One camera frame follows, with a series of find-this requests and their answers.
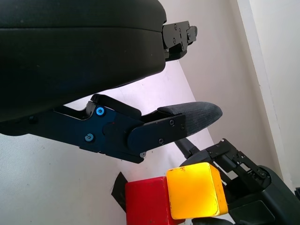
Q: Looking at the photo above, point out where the yellow wooden block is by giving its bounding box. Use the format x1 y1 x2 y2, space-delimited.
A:
166 162 229 220

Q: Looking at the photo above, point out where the black tape strip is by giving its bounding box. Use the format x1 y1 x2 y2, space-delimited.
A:
110 172 128 213

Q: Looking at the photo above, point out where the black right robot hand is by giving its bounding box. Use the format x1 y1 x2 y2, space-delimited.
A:
177 137 300 225

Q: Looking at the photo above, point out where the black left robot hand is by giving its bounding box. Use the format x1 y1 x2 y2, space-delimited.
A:
0 0 224 164

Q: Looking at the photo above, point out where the red wooden block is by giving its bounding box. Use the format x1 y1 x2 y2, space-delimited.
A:
125 177 186 225

